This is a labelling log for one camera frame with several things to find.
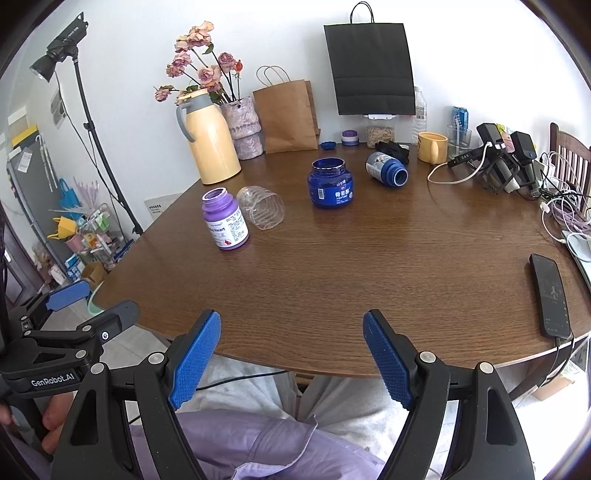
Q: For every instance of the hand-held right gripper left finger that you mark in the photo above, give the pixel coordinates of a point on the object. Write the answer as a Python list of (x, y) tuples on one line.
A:
[(196, 362)]

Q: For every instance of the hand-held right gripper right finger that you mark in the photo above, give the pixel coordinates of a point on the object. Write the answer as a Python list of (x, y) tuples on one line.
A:
[(388, 362)]

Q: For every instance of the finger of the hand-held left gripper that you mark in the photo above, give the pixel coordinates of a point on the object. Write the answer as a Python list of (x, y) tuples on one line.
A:
[(69, 295), (121, 316)]

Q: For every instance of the clear ribbed plastic cup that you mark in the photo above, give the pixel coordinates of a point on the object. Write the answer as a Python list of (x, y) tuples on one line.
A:
[(263, 207)]

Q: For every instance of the person's left hand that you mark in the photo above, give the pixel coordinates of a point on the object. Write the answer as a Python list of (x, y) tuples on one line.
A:
[(53, 415)]

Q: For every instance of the cluttered storage rack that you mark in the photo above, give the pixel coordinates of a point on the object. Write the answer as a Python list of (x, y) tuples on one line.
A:
[(92, 235)]

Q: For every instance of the lilac shirt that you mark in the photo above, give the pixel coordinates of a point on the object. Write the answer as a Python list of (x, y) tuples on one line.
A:
[(240, 443)]

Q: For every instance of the blue tote bag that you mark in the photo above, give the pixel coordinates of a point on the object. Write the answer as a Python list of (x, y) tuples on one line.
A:
[(69, 196)]

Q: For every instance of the grey refrigerator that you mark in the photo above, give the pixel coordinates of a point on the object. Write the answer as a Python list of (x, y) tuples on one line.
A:
[(27, 189)]

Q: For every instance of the purple plastic bottle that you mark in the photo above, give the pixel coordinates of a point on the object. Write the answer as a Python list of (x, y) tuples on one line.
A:
[(226, 226)]

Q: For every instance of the cardboard box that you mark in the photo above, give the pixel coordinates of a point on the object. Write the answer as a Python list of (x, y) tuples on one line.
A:
[(554, 386)]

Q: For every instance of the black light stand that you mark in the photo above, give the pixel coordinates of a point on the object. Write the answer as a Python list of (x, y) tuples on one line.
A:
[(90, 124)]

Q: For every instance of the black smartphone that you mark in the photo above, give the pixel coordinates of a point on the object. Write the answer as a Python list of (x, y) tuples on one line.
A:
[(550, 295)]

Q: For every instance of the blue glass jar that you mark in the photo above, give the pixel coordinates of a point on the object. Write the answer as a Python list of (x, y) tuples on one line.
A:
[(330, 189)]

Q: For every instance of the blue bottle with label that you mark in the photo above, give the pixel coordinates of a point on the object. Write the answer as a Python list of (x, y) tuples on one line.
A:
[(385, 168)]

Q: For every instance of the yellow thermos jug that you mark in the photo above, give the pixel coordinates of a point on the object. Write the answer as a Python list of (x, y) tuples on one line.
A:
[(214, 143)]

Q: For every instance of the black cloth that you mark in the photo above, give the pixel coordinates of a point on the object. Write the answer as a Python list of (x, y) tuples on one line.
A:
[(397, 150)]

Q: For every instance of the black stick with display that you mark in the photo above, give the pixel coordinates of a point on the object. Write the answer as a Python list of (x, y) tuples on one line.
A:
[(464, 158)]

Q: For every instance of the yellow mug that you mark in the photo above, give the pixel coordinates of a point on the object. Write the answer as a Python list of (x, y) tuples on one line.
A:
[(431, 147)]

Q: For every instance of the white flat device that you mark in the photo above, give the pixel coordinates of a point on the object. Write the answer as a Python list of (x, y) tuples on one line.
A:
[(579, 247)]

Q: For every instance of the pink textured vase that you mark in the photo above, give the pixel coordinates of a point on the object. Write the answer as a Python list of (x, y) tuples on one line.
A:
[(242, 127)]

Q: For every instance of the blue lid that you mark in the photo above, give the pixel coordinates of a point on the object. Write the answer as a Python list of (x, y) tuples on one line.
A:
[(328, 145)]

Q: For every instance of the small purple jar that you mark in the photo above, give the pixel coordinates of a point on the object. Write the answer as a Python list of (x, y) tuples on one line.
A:
[(350, 137)]

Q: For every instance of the clear drinking glass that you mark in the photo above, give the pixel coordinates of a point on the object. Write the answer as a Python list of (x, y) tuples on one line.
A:
[(459, 145)]

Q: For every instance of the glass jar of oats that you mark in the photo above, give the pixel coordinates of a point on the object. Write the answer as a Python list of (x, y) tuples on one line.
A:
[(381, 134)]

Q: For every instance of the clear water bottle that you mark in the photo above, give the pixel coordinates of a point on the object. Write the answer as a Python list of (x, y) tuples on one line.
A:
[(419, 120)]

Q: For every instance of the black charging device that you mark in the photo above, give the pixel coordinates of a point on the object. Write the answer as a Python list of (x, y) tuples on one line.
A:
[(524, 147), (491, 138)]

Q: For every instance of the black studio light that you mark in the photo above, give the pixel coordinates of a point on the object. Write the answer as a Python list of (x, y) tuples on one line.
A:
[(60, 46)]

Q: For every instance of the dried pink roses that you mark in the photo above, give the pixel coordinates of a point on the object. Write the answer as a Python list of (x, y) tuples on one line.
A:
[(203, 74)]

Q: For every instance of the brown paper bag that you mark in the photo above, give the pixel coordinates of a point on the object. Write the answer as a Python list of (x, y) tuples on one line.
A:
[(286, 120)]

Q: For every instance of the wooden chair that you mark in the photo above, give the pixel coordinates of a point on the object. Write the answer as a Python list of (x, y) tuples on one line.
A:
[(570, 147)]

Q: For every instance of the black paper bag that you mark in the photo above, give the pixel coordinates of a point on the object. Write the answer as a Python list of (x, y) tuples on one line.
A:
[(369, 69)]

